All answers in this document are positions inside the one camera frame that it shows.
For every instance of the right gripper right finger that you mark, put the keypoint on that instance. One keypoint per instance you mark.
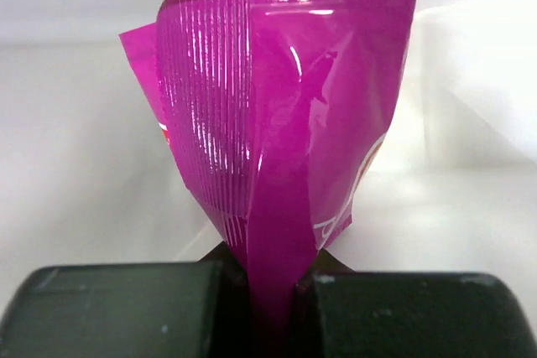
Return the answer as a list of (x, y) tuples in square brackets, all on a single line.
[(339, 312)]

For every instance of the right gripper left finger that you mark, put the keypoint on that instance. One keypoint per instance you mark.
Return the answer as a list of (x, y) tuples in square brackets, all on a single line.
[(153, 309)]

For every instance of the light blue paper bag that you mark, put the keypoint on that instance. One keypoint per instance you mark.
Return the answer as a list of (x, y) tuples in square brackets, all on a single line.
[(86, 175)]

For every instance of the magenta candy bag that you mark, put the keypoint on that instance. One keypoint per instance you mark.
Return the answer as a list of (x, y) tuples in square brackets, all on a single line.
[(273, 111)]

